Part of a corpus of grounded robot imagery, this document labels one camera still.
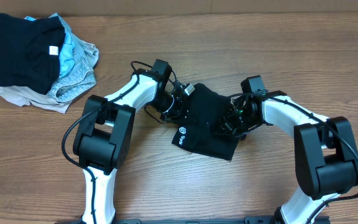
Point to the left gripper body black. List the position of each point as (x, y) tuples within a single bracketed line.
[(184, 108)]

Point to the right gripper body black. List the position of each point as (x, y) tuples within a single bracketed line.
[(226, 120)]

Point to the black t-shirt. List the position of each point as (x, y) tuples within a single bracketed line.
[(198, 132)]

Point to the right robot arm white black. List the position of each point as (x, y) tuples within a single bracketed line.
[(326, 156)]

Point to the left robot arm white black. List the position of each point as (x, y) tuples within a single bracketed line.
[(104, 131)]

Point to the light blue garment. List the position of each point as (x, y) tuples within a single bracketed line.
[(65, 49)]

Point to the beige folded garment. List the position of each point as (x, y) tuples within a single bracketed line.
[(24, 96)]

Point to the folded black garment on pile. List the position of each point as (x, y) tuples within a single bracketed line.
[(15, 36)]

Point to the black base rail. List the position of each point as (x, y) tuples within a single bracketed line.
[(191, 220)]

